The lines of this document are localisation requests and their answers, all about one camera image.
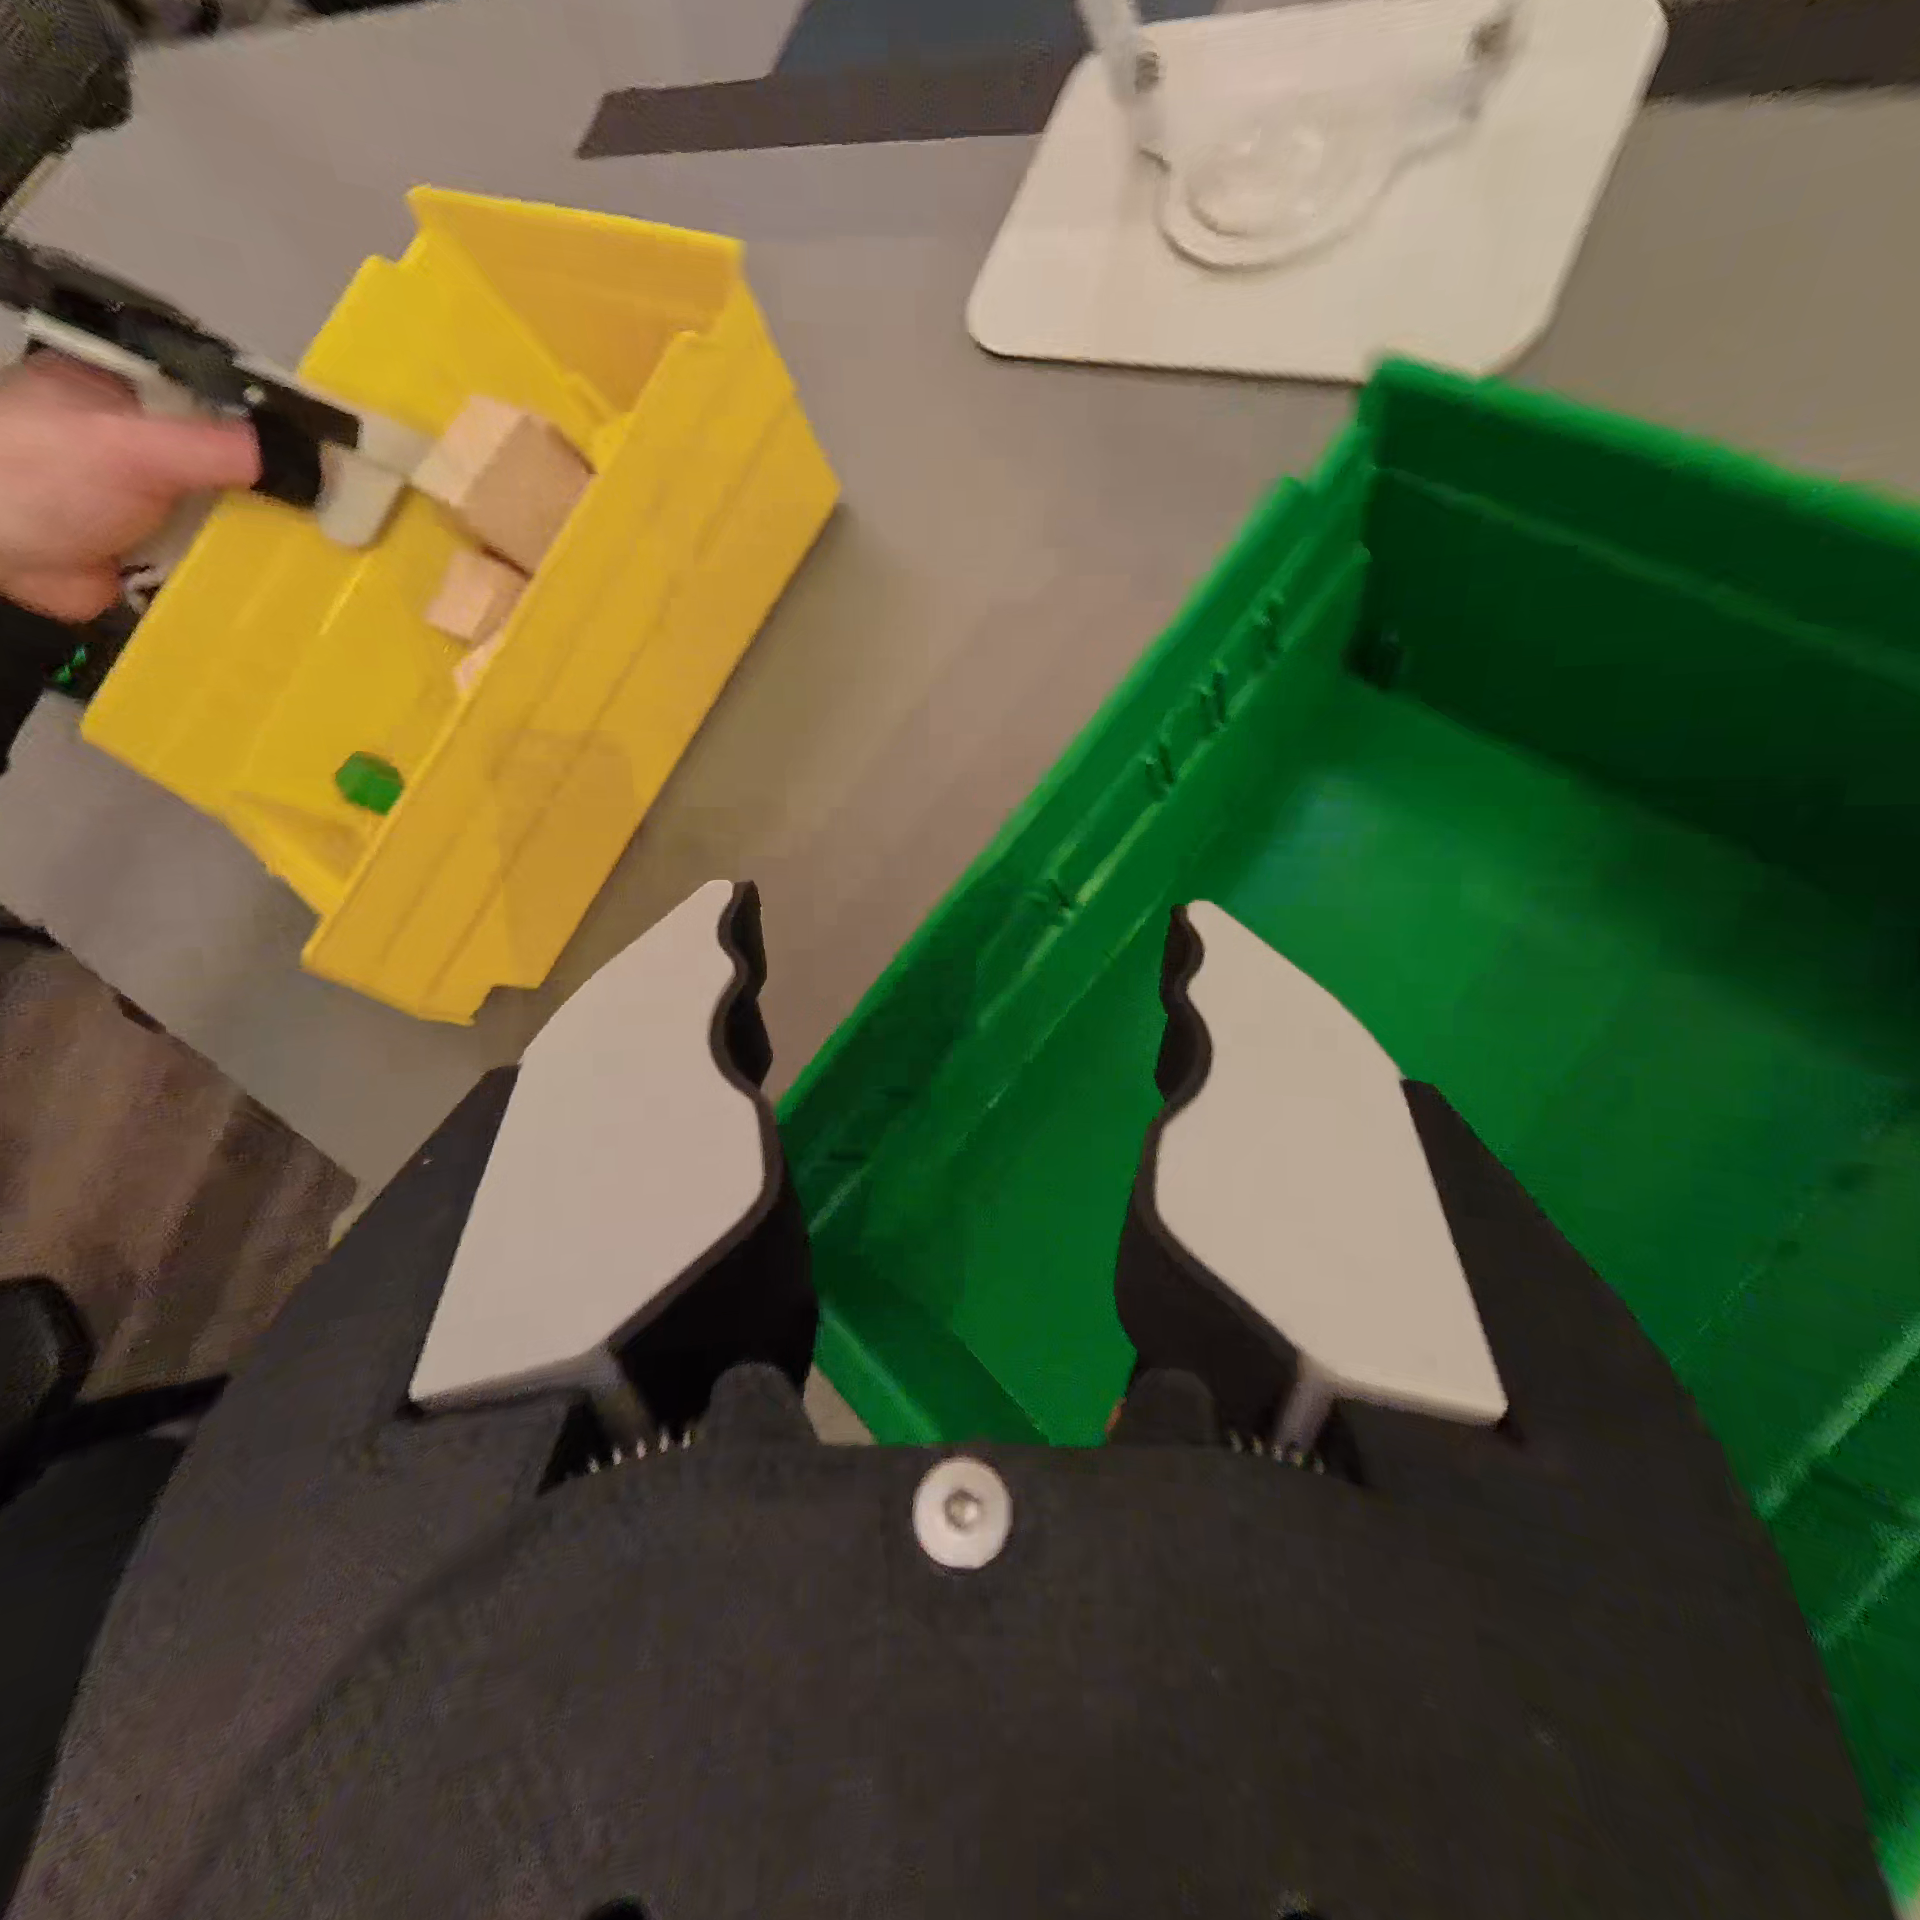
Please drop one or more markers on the dark cloth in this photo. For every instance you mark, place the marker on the dark cloth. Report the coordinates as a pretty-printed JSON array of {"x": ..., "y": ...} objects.
[{"x": 54, "y": 76}]

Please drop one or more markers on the yellow plastic box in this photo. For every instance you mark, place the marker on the yellow plastic box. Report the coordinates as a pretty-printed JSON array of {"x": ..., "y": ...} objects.
[{"x": 646, "y": 600}]

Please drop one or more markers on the pile of plain wooden cubes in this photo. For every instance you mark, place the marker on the pile of plain wooden cubes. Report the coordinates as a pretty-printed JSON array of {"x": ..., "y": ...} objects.
[{"x": 511, "y": 482}]

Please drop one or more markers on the green plastic box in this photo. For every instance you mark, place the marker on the green plastic box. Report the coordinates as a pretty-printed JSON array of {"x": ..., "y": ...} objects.
[{"x": 1500, "y": 974}]

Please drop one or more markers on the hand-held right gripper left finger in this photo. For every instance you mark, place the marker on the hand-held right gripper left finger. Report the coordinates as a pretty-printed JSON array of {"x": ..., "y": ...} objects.
[{"x": 599, "y": 1202}]

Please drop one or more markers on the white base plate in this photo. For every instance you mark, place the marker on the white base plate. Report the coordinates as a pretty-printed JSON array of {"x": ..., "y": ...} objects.
[{"x": 1079, "y": 284}]

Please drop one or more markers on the person's left hand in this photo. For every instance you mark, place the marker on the person's left hand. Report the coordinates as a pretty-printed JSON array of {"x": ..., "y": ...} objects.
[{"x": 89, "y": 482}]

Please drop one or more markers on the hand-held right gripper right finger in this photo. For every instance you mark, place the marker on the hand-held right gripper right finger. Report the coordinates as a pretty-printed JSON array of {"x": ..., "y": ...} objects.
[{"x": 1319, "y": 1202}]

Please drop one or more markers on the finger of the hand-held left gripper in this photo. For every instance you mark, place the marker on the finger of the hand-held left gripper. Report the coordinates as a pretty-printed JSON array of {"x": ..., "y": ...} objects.
[
  {"x": 399, "y": 446},
  {"x": 357, "y": 504}
]

